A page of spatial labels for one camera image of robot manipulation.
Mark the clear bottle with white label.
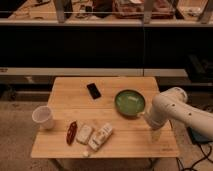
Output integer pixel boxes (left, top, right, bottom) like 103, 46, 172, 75
88, 123, 113, 151

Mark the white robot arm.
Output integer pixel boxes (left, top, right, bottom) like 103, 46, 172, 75
144, 87, 213, 141

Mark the green ceramic bowl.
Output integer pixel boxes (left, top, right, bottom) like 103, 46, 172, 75
114, 89, 146, 117

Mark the small white bottle cap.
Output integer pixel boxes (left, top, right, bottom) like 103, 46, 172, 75
83, 151, 90, 157

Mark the black box on floor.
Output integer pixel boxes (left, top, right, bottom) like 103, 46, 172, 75
187, 127, 211, 144

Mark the wooden table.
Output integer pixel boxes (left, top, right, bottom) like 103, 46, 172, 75
31, 77, 179, 159

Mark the white snack packet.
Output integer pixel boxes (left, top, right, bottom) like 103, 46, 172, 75
77, 124, 94, 144

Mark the black smartphone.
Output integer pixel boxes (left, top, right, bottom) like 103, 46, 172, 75
87, 83, 101, 99

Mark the white paper cup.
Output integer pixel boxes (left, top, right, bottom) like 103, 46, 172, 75
32, 106, 54, 130

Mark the shelf with clutter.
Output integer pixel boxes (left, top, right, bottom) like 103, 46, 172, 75
0, 0, 213, 27

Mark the black cable on floor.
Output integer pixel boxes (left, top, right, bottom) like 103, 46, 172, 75
175, 142, 213, 171

